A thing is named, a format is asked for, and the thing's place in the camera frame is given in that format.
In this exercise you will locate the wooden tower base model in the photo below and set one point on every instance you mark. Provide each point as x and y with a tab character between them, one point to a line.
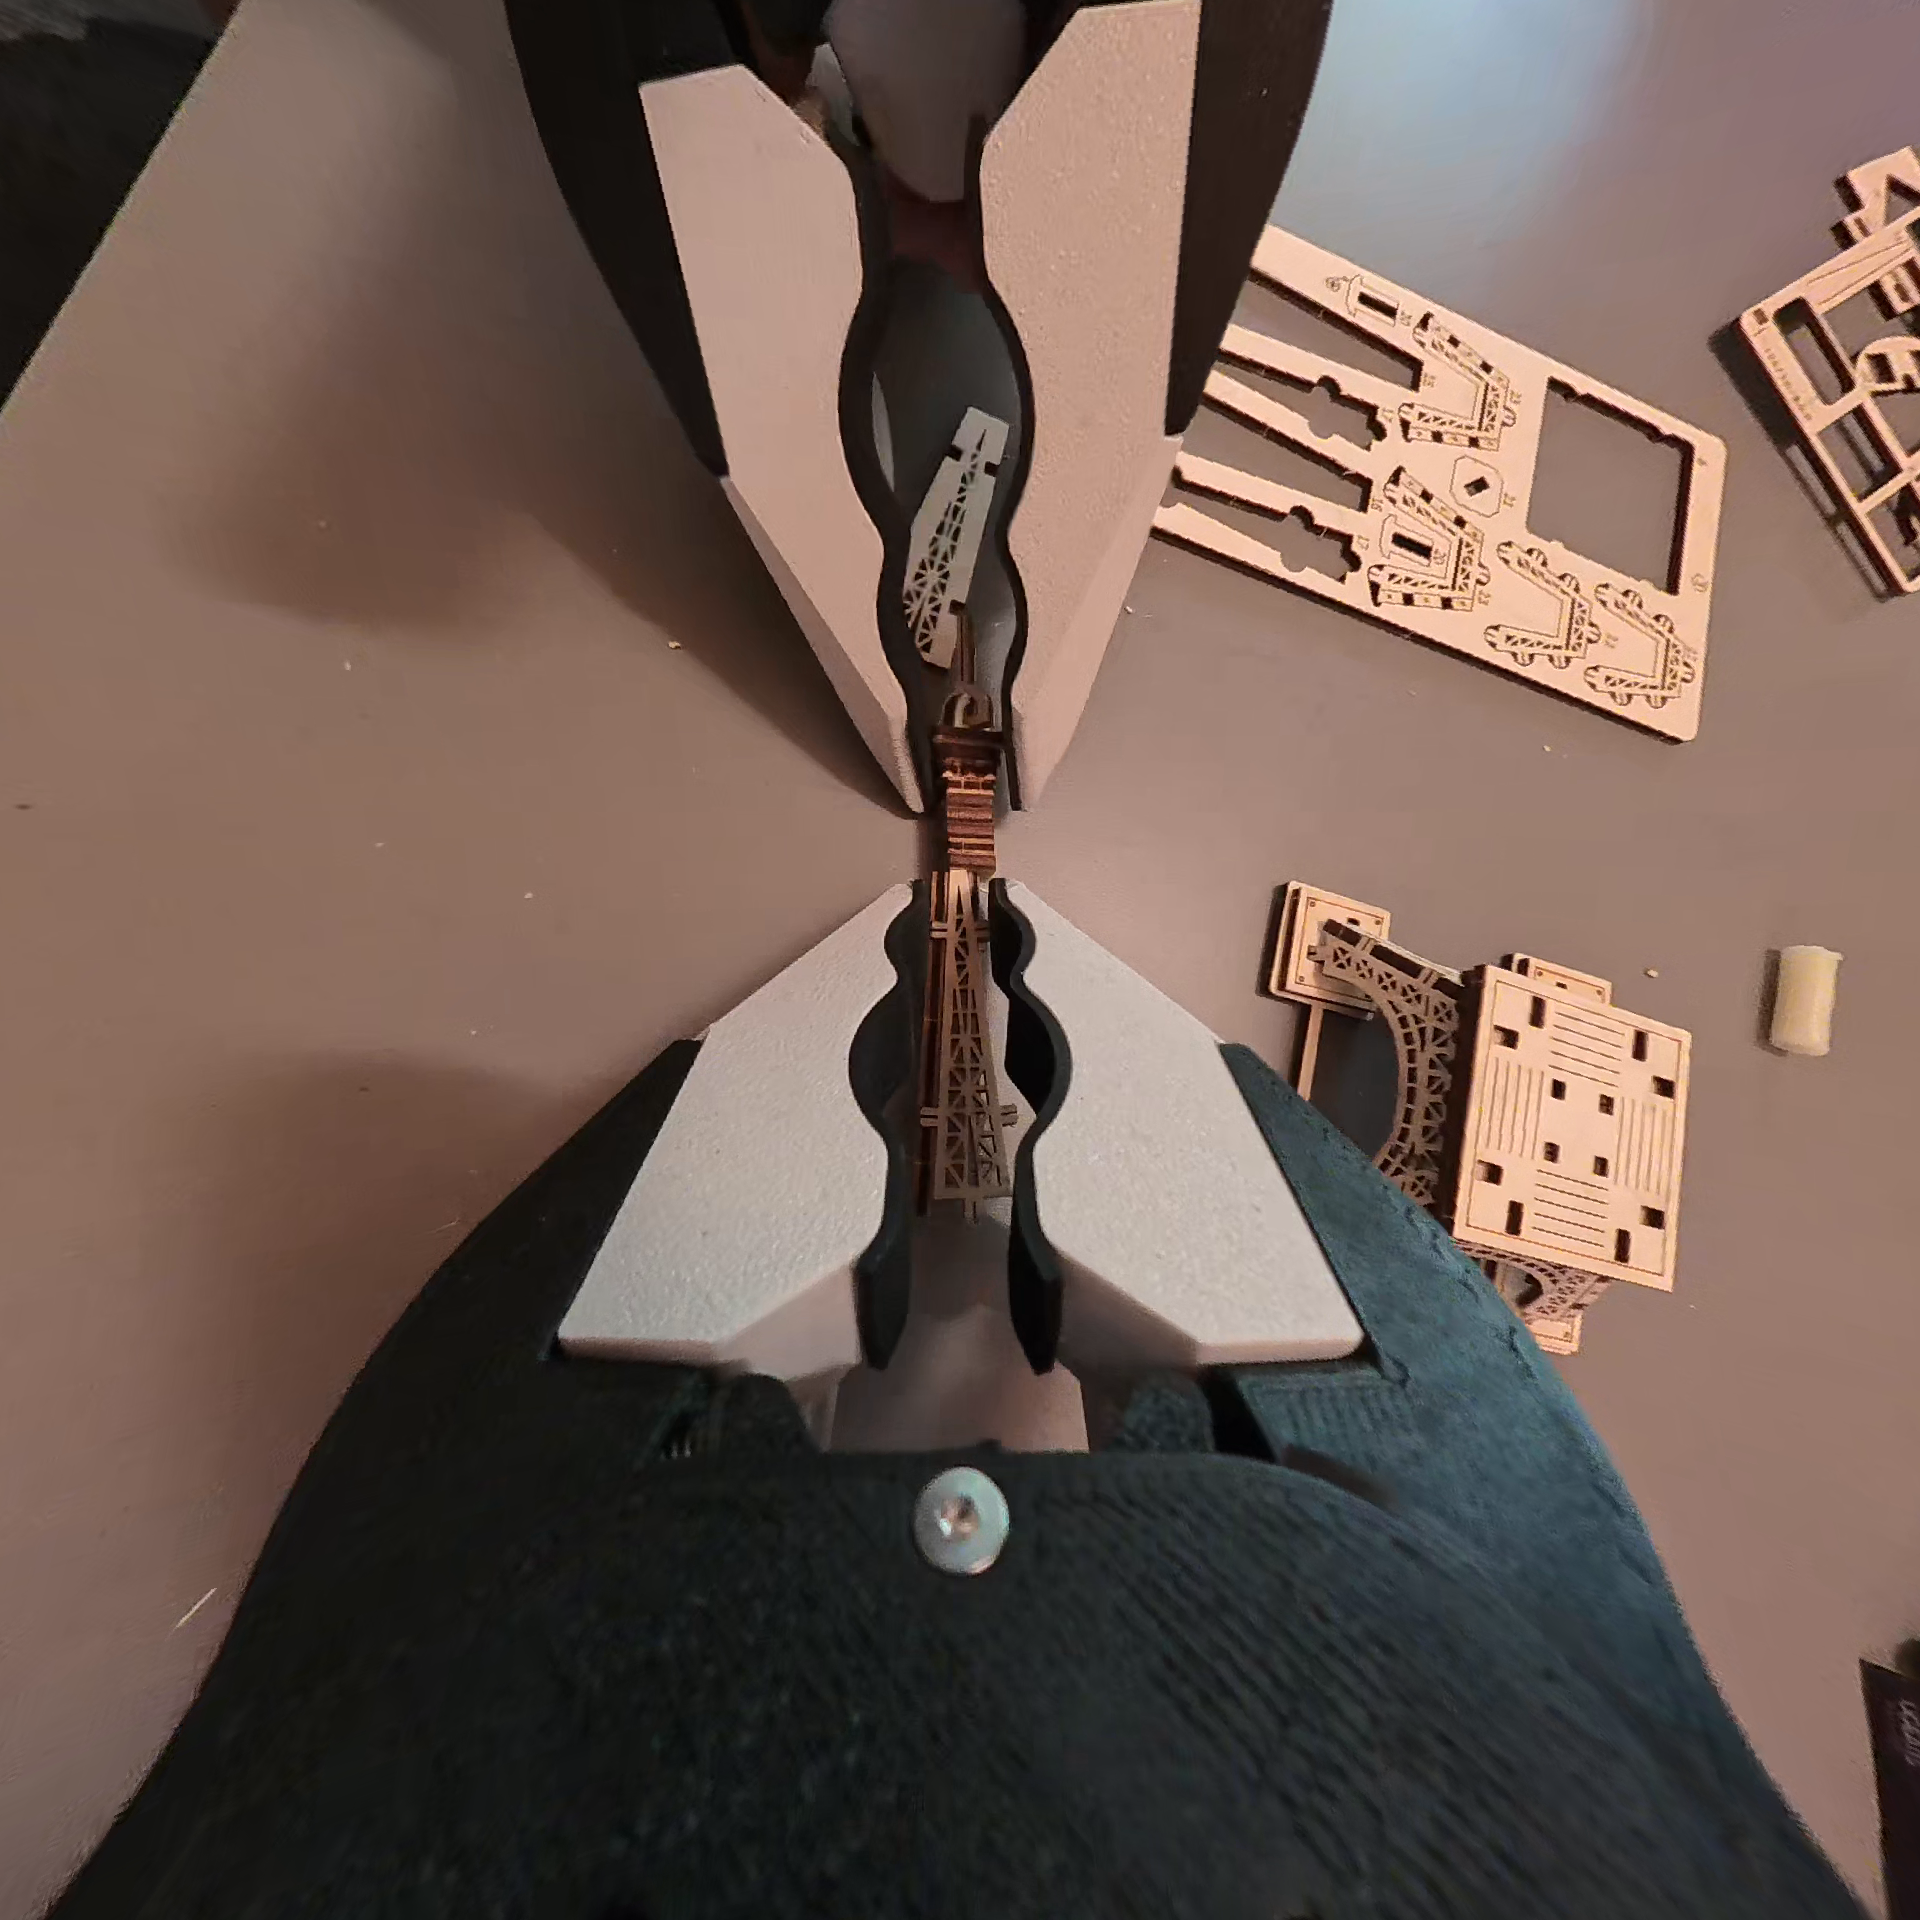
1613	1043

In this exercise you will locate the black printed card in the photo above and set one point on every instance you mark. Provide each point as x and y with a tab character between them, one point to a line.
1893	1799

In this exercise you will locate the wooden tower spire model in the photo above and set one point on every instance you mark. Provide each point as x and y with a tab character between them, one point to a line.
960	1079

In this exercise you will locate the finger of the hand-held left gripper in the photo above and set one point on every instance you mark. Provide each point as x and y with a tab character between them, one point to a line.
764	330
1102	299

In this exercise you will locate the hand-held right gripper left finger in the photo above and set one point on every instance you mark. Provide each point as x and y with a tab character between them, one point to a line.
722	1201

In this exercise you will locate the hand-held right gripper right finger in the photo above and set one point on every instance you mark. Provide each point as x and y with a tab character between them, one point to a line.
1186	1201

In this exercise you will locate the large wooden puzzle sheet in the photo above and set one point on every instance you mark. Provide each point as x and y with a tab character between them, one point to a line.
1283	263

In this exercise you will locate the small wooden puzzle frame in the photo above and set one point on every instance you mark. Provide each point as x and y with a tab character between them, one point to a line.
1787	332

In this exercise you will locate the small pale wax block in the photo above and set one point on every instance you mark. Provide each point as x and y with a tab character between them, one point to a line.
1804	1002

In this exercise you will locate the wooden lattice piece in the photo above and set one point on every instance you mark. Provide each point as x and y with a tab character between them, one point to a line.
944	524

